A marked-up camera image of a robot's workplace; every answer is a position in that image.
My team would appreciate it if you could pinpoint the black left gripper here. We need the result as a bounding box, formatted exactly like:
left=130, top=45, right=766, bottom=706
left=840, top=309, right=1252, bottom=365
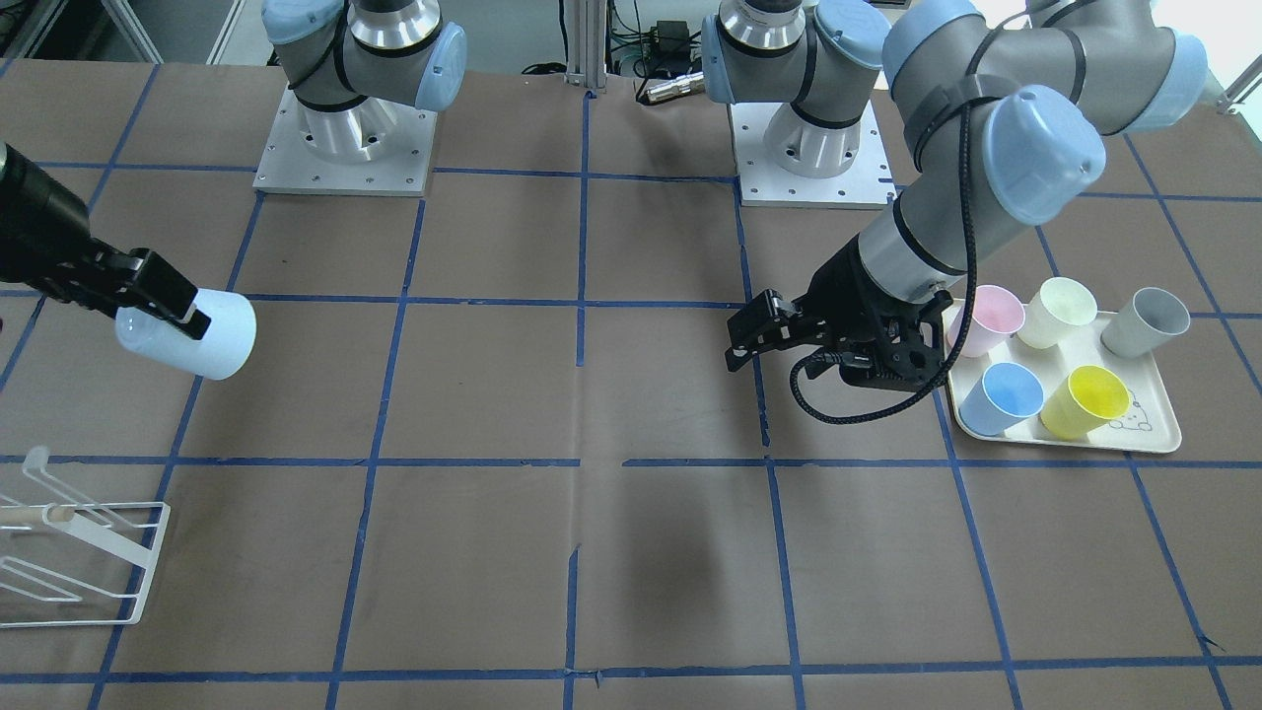
left=726, top=237, right=952, bottom=373

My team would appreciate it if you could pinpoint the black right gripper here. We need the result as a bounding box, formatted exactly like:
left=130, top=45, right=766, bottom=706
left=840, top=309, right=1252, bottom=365
left=1, top=144, right=212, bottom=340

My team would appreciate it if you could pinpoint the light blue plastic cup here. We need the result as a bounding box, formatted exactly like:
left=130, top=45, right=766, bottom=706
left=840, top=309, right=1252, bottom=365
left=114, top=288, right=257, bottom=382

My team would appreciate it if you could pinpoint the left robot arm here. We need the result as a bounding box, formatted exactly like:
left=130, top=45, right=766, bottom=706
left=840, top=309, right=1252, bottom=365
left=724, top=1, right=1208, bottom=391

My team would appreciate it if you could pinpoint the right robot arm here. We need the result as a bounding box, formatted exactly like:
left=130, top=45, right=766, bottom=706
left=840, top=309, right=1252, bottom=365
left=1, top=1, right=468, bottom=343

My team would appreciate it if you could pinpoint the pink plastic cup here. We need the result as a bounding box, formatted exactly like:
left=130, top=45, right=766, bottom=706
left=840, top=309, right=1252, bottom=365
left=960, top=284, right=1026, bottom=358

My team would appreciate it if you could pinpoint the cream plastic cup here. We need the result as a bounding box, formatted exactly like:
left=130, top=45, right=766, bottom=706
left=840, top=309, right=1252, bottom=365
left=1016, top=277, right=1098, bottom=349

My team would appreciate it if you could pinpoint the yellow plastic cup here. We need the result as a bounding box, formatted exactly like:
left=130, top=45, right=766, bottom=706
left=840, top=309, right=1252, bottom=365
left=1039, top=364, right=1132, bottom=440

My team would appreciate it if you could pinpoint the grey plastic cup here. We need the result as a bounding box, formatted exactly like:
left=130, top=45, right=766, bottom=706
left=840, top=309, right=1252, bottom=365
left=1100, top=288, right=1191, bottom=359

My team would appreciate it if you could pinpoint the silver metal cylinder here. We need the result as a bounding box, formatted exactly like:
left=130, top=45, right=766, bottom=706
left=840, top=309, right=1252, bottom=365
left=636, top=72, right=705, bottom=107

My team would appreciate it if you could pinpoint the black power adapter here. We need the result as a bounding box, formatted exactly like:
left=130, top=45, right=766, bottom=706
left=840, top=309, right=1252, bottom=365
left=647, top=20, right=693, bottom=62

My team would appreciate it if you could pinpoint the cream plastic tray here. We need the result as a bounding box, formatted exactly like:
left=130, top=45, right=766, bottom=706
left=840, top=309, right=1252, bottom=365
left=947, top=311, right=1184, bottom=454

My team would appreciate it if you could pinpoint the white wire cup rack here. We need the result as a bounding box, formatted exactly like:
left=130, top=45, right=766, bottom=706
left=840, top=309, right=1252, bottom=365
left=1, top=446, right=172, bottom=631

